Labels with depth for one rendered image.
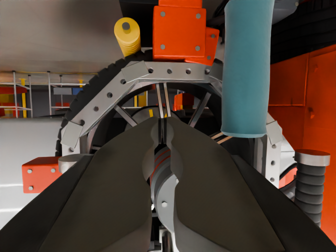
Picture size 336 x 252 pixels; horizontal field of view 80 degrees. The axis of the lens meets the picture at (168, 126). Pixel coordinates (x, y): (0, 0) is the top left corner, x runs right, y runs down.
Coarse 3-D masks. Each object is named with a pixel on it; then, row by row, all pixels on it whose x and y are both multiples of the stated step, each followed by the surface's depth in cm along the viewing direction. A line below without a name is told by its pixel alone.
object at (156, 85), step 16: (128, 96) 64; (160, 96) 58; (208, 96) 59; (112, 112) 67; (160, 112) 58; (96, 128) 55; (96, 144) 59; (160, 144) 63; (224, 144) 81; (240, 144) 66; (160, 224) 69
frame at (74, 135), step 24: (120, 72) 46; (144, 72) 46; (192, 72) 48; (216, 72) 48; (96, 96) 46; (120, 96) 47; (72, 120) 46; (96, 120) 47; (72, 144) 46; (264, 144) 53; (264, 168) 53
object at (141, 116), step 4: (148, 108) 102; (152, 108) 103; (156, 108) 103; (164, 108) 103; (140, 112) 102; (144, 112) 102; (148, 112) 103; (152, 112) 103; (156, 112) 103; (164, 112) 103; (172, 112) 104; (132, 116) 102; (136, 116) 102; (140, 116) 102; (144, 116) 103; (148, 116) 103; (176, 116) 104; (136, 120) 102; (140, 120) 103; (128, 124) 102; (128, 128) 102
